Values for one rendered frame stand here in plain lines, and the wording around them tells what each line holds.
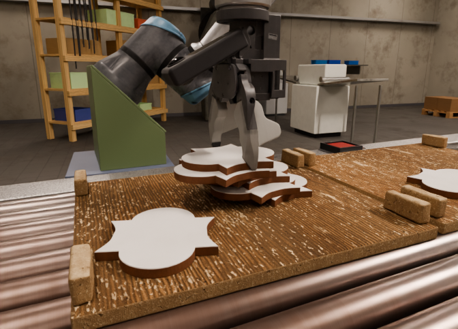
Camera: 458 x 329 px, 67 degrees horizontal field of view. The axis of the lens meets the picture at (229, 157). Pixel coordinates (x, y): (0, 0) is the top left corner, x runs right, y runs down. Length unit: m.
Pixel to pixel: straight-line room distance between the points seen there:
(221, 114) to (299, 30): 9.23
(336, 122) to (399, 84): 6.04
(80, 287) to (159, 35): 0.77
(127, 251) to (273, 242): 0.16
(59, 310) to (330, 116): 5.73
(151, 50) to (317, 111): 4.97
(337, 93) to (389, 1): 5.91
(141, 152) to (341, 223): 0.61
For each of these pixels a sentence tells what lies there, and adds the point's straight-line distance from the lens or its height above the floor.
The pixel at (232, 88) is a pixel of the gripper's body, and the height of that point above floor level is 1.10.
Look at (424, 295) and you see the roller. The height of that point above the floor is 0.91.
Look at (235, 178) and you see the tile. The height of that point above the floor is 0.98.
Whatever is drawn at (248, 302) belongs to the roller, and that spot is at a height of 0.92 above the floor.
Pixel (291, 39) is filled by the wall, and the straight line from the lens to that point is 9.59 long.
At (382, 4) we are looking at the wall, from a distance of 11.34.
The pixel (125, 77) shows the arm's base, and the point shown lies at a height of 1.10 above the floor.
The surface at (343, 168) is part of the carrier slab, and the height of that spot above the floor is 0.94.
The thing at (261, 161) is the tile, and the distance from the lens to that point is 0.47.
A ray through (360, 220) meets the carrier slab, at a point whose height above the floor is 0.94.
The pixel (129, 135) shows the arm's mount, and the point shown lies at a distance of 0.92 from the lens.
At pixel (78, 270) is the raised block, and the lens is 0.32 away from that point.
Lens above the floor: 1.12
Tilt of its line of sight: 14 degrees down
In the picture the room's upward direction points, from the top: straight up
